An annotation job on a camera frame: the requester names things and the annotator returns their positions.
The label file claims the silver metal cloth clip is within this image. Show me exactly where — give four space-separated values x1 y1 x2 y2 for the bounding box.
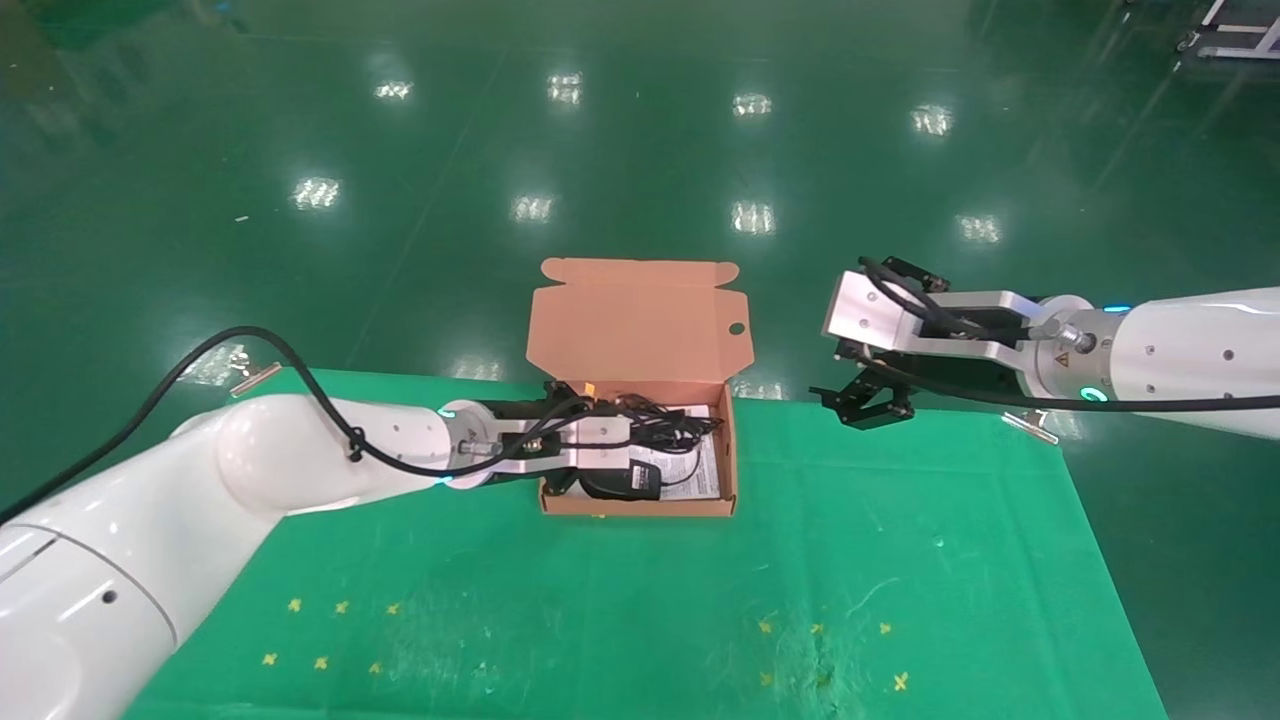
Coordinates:
1002 408 1062 446
230 360 285 399

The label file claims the green table cloth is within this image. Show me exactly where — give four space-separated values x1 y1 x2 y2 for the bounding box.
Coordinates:
120 367 1171 720

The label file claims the white wheeled frame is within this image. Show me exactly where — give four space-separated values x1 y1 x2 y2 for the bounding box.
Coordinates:
1178 0 1280 62

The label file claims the brown open cardboard box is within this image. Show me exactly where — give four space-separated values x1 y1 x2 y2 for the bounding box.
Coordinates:
526 258 755 519

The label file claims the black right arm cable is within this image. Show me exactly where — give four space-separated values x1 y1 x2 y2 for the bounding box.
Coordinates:
856 255 1280 414

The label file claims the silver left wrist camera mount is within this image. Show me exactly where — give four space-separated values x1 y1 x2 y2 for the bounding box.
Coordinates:
455 408 637 479

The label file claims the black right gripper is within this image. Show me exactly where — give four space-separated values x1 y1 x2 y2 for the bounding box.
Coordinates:
809 257 1033 433

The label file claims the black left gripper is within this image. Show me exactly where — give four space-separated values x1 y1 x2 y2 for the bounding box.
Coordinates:
483 398 584 499

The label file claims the white printed instruction sheet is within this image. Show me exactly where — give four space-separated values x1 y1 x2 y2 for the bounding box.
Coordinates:
625 404 724 502

